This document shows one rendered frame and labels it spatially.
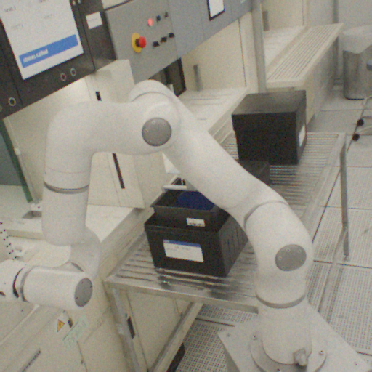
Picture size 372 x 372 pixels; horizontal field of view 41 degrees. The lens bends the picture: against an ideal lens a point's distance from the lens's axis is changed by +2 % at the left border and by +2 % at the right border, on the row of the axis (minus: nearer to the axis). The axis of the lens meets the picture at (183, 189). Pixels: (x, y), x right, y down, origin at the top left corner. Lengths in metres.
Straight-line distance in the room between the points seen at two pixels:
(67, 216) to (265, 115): 1.34
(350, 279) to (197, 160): 1.92
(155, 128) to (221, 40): 2.24
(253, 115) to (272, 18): 2.41
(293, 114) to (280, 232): 1.18
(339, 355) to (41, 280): 0.74
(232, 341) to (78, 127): 0.75
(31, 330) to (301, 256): 0.84
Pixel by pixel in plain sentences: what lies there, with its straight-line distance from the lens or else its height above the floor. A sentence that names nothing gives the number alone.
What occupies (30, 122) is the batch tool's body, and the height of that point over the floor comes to 1.22.
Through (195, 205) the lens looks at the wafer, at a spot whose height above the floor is 0.93.
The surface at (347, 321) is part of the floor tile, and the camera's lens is 2.55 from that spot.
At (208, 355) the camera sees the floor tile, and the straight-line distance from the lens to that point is 2.43.
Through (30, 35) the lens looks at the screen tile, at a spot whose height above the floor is 1.57.
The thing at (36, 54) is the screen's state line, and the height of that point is 1.51.
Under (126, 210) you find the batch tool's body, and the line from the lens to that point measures 1.87.
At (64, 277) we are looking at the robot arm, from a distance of 1.10.
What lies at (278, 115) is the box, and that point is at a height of 1.00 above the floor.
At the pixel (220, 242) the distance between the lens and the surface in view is 1.52.
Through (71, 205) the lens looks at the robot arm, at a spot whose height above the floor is 1.31.
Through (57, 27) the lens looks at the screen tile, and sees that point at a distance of 1.56.
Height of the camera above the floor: 1.74
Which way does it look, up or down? 27 degrees down
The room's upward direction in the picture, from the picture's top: 11 degrees counter-clockwise
